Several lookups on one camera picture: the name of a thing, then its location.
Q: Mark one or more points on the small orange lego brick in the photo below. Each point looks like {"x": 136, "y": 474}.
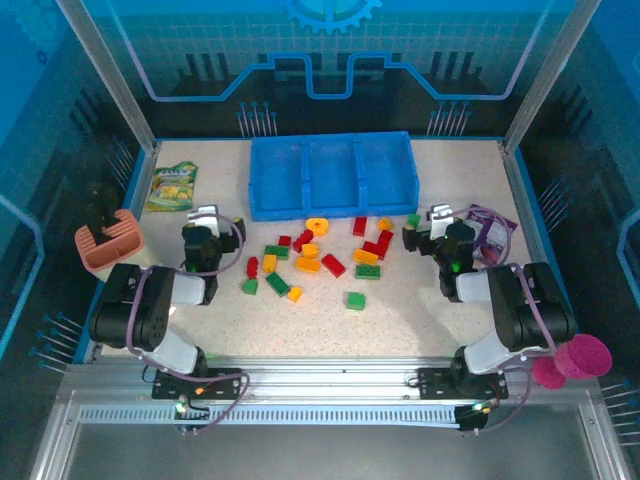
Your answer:
{"x": 295, "y": 294}
{"x": 384, "y": 224}

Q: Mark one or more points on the black tool in holder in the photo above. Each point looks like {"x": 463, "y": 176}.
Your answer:
{"x": 102, "y": 205}

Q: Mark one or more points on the yellow round lego piece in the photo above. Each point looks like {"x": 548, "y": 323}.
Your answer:
{"x": 317, "y": 226}

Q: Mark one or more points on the green sloped lego piece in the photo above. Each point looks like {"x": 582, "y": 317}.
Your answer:
{"x": 250, "y": 286}

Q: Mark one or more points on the yellow lego brick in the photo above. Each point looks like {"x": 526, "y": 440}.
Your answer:
{"x": 310, "y": 250}
{"x": 365, "y": 256}
{"x": 270, "y": 262}

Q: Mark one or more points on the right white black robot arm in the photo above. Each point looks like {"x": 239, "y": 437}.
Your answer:
{"x": 472, "y": 287}

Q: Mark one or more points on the small green lego brick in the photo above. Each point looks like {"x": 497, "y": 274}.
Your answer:
{"x": 413, "y": 220}

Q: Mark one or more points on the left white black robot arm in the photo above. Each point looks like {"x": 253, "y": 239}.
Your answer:
{"x": 185, "y": 290}

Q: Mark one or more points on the purple foil bag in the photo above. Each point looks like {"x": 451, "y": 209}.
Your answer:
{"x": 487, "y": 235}

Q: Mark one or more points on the green yellow snack bag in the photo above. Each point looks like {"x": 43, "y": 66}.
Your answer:
{"x": 172, "y": 190}

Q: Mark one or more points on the aluminium frame post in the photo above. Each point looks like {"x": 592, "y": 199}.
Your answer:
{"x": 111, "y": 80}
{"x": 542, "y": 75}

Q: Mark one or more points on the pink cup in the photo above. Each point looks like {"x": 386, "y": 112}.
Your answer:
{"x": 585, "y": 357}

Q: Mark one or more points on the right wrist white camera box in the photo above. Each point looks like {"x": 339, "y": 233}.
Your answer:
{"x": 441, "y": 212}

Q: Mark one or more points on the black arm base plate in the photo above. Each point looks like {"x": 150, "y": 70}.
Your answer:
{"x": 432, "y": 382}
{"x": 225, "y": 382}

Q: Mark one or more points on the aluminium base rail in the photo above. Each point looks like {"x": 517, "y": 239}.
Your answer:
{"x": 325, "y": 380}

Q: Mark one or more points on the terracotta cream slotted holder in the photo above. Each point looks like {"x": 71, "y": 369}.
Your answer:
{"x": 92, "y": 250}

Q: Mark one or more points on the blue three-compartment plastic bin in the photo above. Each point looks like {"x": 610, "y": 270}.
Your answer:
{"x": 330, "y": 170}

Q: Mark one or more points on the small red lego brick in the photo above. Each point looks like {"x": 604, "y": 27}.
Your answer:
{"x": 284, "y": 240}

